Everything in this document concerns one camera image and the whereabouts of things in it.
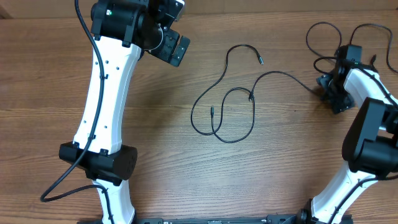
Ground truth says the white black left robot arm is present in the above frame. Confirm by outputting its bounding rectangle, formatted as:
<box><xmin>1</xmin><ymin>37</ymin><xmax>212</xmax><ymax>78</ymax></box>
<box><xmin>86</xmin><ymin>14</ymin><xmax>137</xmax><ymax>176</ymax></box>
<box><xmin>59</xmin><ymin>0</ymin><xmax>190</xmax><ymax>223</ymax></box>

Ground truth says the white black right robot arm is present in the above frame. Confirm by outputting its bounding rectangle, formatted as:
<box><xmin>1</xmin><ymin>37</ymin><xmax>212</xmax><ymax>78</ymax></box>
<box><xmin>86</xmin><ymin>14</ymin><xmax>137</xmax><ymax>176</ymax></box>
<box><xmin>289</xmin><ymin>44</ymin><xmax>397</xmax><ymax>223</ymax></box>

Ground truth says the black thin cable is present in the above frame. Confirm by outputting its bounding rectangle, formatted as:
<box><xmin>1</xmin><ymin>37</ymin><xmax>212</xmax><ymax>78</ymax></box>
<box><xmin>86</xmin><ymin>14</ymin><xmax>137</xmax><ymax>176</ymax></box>
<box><xmin>305</xmin><ymin>21</ymin><xmax>398</xmax><ymax>75</ymax></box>

